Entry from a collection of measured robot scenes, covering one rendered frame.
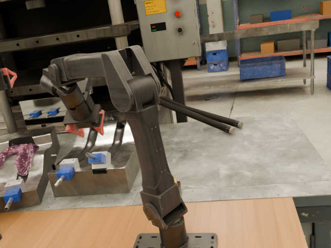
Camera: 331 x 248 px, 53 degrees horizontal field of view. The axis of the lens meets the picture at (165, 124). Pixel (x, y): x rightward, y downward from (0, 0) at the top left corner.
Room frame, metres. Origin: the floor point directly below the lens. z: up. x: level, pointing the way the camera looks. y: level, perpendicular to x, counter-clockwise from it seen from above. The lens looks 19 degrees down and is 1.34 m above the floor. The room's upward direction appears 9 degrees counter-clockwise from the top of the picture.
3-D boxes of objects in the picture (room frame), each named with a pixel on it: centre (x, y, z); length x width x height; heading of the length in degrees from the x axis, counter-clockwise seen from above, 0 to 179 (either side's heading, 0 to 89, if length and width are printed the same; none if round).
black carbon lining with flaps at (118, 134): (1.19, 0.24, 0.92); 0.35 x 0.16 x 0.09; 170
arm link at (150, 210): (0.66, 0.03, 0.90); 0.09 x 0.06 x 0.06; 135
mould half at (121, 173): (1.21, 0.23, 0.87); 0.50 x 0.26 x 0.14; 170
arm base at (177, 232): (0.66, 0.02, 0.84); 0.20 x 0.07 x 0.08; 77
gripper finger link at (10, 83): (1.13, 0.51, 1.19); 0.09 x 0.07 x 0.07; 167
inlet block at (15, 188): (0.92, 0.50, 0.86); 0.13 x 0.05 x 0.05; 7
